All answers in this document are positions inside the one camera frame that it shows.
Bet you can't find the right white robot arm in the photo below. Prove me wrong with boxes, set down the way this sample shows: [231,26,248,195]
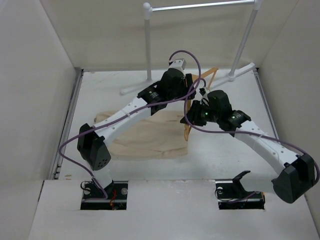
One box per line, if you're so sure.
[181,88,320,204]

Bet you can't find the beige trousers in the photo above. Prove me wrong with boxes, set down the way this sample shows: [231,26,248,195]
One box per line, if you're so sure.
[107,110,188,162]

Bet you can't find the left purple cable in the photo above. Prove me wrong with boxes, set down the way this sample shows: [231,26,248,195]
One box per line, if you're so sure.
[57,49,207,201]

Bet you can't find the wooden clothes hanger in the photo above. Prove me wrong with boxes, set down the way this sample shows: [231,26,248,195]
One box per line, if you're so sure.
[182,66,220,141]

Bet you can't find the white clothes rack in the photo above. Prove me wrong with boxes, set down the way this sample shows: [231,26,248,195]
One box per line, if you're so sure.
[120,0,263,95]

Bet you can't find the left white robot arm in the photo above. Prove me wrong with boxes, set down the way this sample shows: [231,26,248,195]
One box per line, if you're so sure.
[77,67,195,200]

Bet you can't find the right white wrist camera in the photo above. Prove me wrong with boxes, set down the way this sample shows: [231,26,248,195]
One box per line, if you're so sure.
[199,87,209,96]

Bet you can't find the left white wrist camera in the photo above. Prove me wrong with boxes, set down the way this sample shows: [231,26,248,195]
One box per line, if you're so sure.
[168,58,187,73]

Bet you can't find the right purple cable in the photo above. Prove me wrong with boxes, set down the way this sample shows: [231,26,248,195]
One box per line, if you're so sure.
[183,79,320,202]

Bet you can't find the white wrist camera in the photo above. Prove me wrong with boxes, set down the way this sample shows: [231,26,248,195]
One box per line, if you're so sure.
[199,87,209,96]
[168,58,187,73]

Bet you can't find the purple cable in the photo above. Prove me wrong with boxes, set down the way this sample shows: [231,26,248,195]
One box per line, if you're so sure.
[57,49,207,201]
[183,79,320,202]

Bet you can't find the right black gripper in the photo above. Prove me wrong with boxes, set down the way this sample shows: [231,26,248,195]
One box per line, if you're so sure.
[180,100,221,127]

